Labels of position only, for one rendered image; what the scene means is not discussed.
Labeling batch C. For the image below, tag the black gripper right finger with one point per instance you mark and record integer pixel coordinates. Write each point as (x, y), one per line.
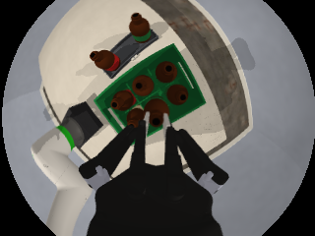
(208, 175)

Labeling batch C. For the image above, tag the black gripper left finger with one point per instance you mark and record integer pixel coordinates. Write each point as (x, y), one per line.
(97, 170)

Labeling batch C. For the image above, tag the green bottle crate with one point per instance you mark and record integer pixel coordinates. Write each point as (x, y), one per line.
(148, 67)

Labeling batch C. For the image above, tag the brown glass bottle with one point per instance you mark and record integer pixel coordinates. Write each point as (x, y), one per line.
(168, 69)
(157, 106)
(134, 115)
(145, 85)
(140, 28)
(125, 99)
(105, 60)

